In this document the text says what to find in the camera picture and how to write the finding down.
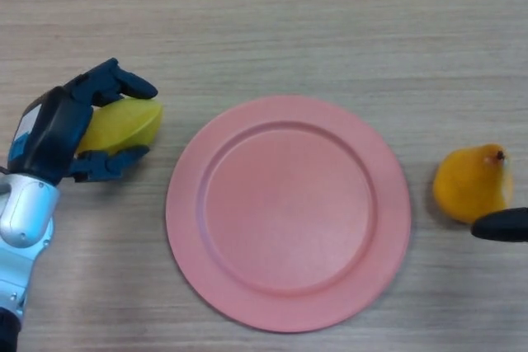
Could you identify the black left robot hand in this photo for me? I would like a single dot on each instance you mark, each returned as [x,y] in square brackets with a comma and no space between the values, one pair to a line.
[49,133]

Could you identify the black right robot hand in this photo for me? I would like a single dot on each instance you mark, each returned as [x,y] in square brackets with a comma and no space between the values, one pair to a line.
[501,226]

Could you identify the yellow starfruit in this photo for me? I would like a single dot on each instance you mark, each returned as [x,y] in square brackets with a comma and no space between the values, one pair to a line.
[123,127]

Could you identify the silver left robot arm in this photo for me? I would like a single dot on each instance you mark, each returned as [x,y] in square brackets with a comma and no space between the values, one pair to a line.
[22,212]

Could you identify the pink round plate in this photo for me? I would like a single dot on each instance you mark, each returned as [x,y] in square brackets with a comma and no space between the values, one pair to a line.
[288,216]

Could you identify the orange yellow pear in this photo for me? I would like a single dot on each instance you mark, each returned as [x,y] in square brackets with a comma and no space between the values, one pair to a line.
[466,187]

